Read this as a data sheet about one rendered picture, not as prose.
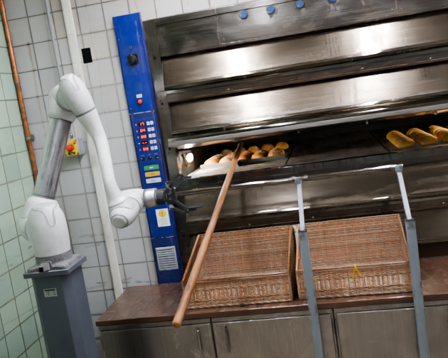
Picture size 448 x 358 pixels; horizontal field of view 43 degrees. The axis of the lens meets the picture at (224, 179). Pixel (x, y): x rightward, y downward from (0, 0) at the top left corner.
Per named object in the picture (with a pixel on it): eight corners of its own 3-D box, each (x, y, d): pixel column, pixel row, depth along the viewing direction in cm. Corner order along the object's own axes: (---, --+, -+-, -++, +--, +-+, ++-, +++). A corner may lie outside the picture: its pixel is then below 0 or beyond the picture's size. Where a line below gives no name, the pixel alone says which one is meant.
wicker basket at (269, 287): (204, 278, 335) (196, 234, 331) (299, 270, 324) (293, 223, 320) (183, 310, 288) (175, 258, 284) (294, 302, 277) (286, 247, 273)
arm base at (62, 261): (21, 276, 238) (18, 263, 237) (45, 260, 260) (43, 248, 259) (62, 272, 235) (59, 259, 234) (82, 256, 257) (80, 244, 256)
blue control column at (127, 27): (225, 272, 535) (190, 42, 505) (242, 270, 532) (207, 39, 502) (173, 373, 347) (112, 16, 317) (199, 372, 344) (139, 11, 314)
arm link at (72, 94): (101, 104, 255) (92, 106, 267) (82, 67, 250) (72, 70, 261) (77, 117, 250) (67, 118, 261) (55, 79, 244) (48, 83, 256)
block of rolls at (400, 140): (385, 139, 379) (385, 131, 378) (461, 129, 370) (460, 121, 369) (397, 149, 320) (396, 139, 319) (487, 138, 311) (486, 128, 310)
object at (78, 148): (70, 155, 338) (66, 139, 337) (85, 153, 337) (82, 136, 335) (64, 157, 331) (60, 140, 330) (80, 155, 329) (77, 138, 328)
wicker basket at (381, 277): (303, 269, 324) (296, 222, 320) (405, 261, 312) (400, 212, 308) (297, 301, 277) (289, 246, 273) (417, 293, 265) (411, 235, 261)
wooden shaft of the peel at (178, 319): (169, 326, 183) (177, 331, 184) (174, 320, 182) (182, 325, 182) (237, 144, 338) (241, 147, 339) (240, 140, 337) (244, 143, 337)
